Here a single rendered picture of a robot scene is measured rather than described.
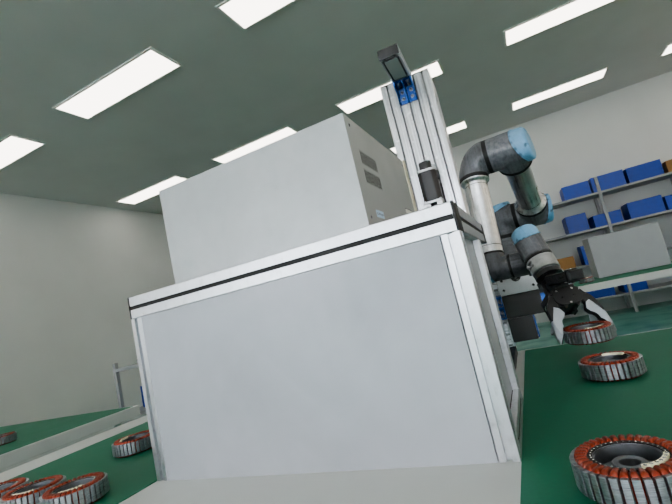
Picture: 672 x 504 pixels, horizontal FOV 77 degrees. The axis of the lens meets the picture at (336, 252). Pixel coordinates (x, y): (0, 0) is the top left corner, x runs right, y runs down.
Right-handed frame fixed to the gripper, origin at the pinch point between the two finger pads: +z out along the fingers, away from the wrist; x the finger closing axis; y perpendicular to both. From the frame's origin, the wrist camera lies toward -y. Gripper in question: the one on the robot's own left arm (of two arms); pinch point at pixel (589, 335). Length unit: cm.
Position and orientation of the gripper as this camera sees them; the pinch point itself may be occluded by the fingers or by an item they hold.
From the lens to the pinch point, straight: 120.2
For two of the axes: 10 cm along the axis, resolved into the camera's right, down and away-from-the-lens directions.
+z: 1.8, 7.8, -6.0
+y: 1.3, 5.8, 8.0
